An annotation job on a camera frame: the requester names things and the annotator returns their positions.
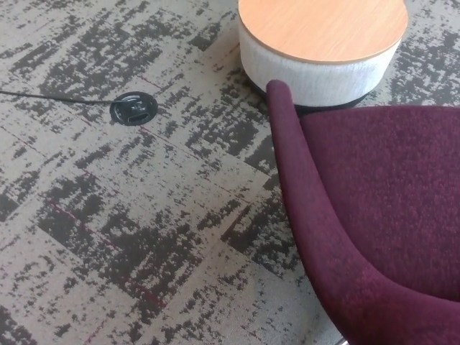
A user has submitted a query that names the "purple upholstered swivel chair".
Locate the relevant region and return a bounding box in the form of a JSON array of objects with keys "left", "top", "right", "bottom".
[{"left": 266, "top": 79, "right": 460, "bottom": 345}]

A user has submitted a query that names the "black round floor outlet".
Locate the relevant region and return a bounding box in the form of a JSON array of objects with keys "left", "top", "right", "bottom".
[{"left": 109, "top": 91, "right": 158, "bottom": 126}]

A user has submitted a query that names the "round wood-top grey side table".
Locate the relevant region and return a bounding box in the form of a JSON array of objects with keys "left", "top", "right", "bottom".
[{"left": 237, "top": 0, "right": 410, "bottom": 109}]

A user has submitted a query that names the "black power cable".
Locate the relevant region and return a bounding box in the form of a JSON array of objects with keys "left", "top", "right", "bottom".
[{"left": 0, "top": 89, "right": 123, "bottom": 105}]

